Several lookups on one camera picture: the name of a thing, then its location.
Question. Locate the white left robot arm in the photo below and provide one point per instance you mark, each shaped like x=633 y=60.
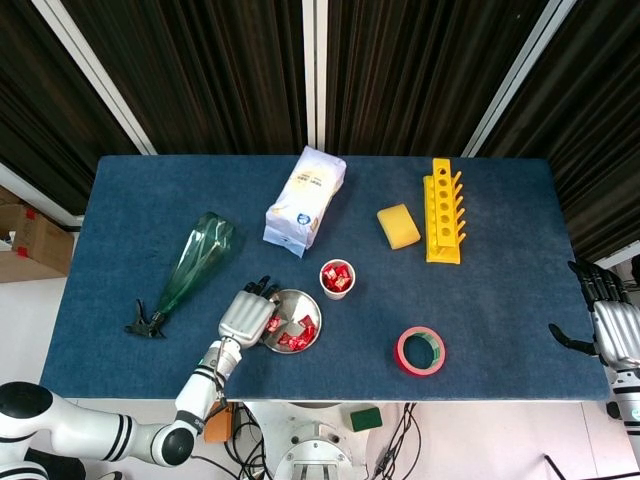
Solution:
x=202 y=380

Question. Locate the yellow test tube rack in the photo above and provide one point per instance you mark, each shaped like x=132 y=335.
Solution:
x=442 y=256

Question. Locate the yellow sponge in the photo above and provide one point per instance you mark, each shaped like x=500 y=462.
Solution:
x=397 y=225

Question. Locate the round stainless steel plate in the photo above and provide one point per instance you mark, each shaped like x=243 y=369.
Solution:
x=300 y=302

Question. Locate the white robot torso base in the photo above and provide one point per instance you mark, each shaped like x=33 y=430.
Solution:
x=310 y=440

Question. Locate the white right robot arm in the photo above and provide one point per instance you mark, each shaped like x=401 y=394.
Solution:
x=627 y=400

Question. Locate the green transparent plastic sleeve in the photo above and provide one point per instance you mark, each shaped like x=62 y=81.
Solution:
x=195 y=265

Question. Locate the green block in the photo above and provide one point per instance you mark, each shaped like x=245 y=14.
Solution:
x=365 y=419

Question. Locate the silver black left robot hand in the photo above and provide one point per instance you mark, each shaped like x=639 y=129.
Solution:
x=245 y=317

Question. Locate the red tape roll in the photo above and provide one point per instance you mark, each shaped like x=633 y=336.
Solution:
x=420 y=371

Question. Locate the white tissue pack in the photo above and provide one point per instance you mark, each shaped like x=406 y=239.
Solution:
x=305 y=200

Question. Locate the black clip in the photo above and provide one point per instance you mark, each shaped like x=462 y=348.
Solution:
x=147 y=327

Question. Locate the white paper cup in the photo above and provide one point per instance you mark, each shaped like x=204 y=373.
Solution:
x=336 y=295

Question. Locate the brown cardboard box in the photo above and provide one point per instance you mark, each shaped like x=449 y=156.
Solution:
x=45 y=240
x=25 y=267

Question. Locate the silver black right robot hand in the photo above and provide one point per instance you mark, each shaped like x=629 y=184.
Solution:
x=617 y=335

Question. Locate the white frame post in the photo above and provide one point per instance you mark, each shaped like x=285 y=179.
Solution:
x=315 y=75
x=96 y=75
x=516 y=75

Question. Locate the red-wrapped candy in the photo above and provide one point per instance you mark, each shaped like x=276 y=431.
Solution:
x=307 y=325
x=286 y=341
x=330 y=274
x=300 y=343
x=274 y=325
x=343 y=281

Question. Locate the dark pleated curtain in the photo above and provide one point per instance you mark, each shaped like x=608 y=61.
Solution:
x=415 y=75
x=600 y=125
x=40 y=100
x=210 y=75

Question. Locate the blue felt table cloth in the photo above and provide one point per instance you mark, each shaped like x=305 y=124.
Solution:
x=500 y=300

